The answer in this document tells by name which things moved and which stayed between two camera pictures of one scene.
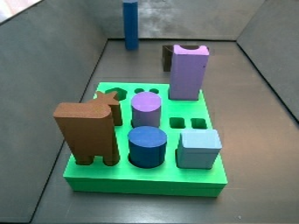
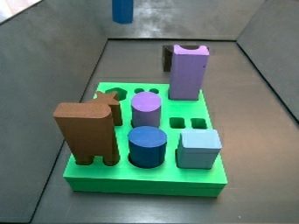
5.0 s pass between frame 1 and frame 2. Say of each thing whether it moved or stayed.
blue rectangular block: moved
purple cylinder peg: stayed
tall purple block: stayed
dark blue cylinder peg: stayed
